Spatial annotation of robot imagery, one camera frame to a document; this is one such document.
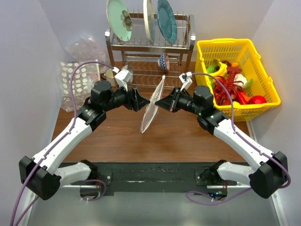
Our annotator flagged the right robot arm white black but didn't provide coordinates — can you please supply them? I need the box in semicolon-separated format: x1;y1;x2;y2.
155;86;291;199

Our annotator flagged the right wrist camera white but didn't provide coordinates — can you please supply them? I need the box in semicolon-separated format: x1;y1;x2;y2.
179;72;192;91

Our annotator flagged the patterned grey bowl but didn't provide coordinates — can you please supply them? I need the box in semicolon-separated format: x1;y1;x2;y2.
121;64;134;84

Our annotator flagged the dark teal plate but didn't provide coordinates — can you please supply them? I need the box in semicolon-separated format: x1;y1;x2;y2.
157;0;177;44

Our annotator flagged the blue patterned bowl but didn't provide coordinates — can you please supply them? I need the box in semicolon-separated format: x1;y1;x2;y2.
158;53;170;71

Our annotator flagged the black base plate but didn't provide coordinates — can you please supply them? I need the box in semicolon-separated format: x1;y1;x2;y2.
95;162;223;196

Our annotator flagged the mint green flower plate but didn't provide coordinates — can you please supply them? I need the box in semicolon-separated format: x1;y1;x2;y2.
106;0;133;42

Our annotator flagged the green toy vegetable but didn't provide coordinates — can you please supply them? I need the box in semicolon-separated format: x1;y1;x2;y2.
244;79;253;89

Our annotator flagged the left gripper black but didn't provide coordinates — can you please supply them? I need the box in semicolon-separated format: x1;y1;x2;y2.
103;81;150;112

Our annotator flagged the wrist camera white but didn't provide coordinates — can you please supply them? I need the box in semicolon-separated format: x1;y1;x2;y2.
179;72;192;91
113;67;133;91

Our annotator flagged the red toy apple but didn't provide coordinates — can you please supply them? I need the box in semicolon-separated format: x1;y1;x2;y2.
248;95;267;105

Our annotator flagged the metal dish rack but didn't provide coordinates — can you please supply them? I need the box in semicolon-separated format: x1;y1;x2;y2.
104;11;196;89

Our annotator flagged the crumpled clear plastic bag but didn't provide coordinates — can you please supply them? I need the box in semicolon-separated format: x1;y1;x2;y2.
65;35;110;65

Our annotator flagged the white toy cauliflower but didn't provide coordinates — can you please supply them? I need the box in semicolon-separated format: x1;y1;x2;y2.
234;73;247;88

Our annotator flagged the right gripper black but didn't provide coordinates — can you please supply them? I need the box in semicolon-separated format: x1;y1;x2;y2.
155;87;202;116

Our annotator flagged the polka dot zip bag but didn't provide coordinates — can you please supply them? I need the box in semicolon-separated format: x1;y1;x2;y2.
140;75;166;133

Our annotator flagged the polka dot bag stack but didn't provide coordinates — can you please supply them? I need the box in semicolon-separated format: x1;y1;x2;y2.
58;62;100;112

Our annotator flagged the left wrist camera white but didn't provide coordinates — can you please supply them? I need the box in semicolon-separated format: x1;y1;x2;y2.
113;67;133;91

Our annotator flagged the red toy lobster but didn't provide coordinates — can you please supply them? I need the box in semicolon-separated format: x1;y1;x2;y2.
213;66;243;105

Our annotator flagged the yellow plastic basket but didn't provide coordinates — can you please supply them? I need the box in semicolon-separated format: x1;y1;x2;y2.
195;38;281;121

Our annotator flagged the yellow toy banana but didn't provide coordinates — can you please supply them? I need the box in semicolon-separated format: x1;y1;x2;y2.
210;58;228;77

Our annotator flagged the cream rimmed plate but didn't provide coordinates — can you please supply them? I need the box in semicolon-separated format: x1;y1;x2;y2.
143;0;155;44

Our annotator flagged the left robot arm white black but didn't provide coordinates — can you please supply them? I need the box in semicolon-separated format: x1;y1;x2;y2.
19;81;150;200

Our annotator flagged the cream enamel mug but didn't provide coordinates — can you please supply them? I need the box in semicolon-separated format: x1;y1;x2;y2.
101;68;117;87

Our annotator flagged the green toy cucumber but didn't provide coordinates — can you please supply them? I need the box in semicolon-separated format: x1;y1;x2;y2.
206;65;216;74

